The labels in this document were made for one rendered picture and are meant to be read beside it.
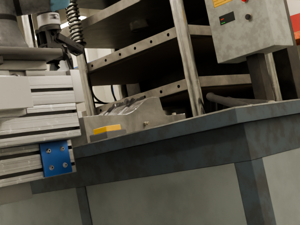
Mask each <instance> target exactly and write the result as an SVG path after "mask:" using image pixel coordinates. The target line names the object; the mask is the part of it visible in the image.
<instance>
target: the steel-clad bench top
mask: <svg viewBox="0 0 300 225"><path fill-rule="evenodd" d="M296 100H300V99H293V100H283V101H276V102H269V103H262V104H252V105H244V106H237V107H232V108H227V109H223V110H220V111H216V112H211V113H207V114H203V115H199V116H196V117H191V118H187V119H183V120H179V121H175V122H171V123H167V124H163V125H158V126H155V127H151V128H147V129H142V130H139V131H135V132H131V133H126V134H122V135H118V136H114V137H110V138H106V139H102V140H98V141H95V142H100V141H104V140H108V139H112V138H117V137H121V136H125V135H128V134H132V133H137V132H141V131H145V130H149V129H154V128H157V127H161V126H165V125H170V124H174V123H178V122H182V121H186V120H190V119H194V118H198V117H203V116H206V115H211V114H215V113H219V112H223V111H227V110H231V109H235V108H244V107H251V106H258V105H265V104H275V103H282V102H289V101H296ZM95 142H90V143H86V144H82V145H78V146H74V147H73V148H75V147H79V146H84V145H88V144H92V143H95Z"/></svg>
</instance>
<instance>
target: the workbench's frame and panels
mask: <svg viewBox="0 0 300 225"><path fill-rule="evenodd" d="M73 152H74V157H75V163H76V169H77V171H76V172H73V173H69V174H64V175H58V176H54V177H49V178H44V179H39V180H34V181H30V185H31V190H32V196H33V197H32V198H29V199H25V200H20V201H16V202H12V203H8V204H3V205H0V225H300V100H296V101H289V102H282V103H275V104H265V105H258V106H251V107H244V108H235V109H231V110H227V111H223V112H218V113H215V114H211V115H206V116H203V117H198V118H194V119H190V120H186V121H182V122H178V123H174V124H170V125H165V126H161V127H157V128H154V129H149V130H145V131H141V132H137V133H132V134H128V135H125V136H121V137H116V138H112V139H108V140H104V141H100V142H95V143H92V144H88V145H84V146H79V147H75V148H73Z"/></svg>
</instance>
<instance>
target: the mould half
mask: <svg viewBox="0 0 300 225"><path fill-rule="evenodd" d="M125 106H126V105H123V106H120V107H118V108H116V109H114V110H113V111H112V112H110V113H109V114H108V115H104V114H105V113H106V112H107V111H104V112H102V113H100V114H99V115H96V116H87V117H81V118H79V123H80V128H81V133H82V135H81V136H79V137H75V138H71V142H72V147H74V146H78V145H82V144H86V143H90V137H89V136H91V135H94V132H93V130H94V129H97V128H101V127H104V126H110V125H120V126H121V129H126V132H127V133H131V132H135V131H139V130H142V129H147V128H151V127H155V126H158V125H163V124H167V123H171V122H175V121H179V120H183V119H186V117H185V114H184V113H183V114H176V115H169V116H167V115H165V114H164V113H163V109H162V105H161V102H160V98H159V97H150V98H146V99H143V100H140V101H137V102H135V103H134V104H132V105H131V106H130V107H129V108H128V109H127V110H126V111H125V112H124V113H122V114H121V115H117V114H118V113H119V112H120V111H121V110H122V109H123V108H124V107H125ZM145 121H146V122H149V123H150V124H149V125H147V126H144V124H143V123H144V122H145Z"/></svg>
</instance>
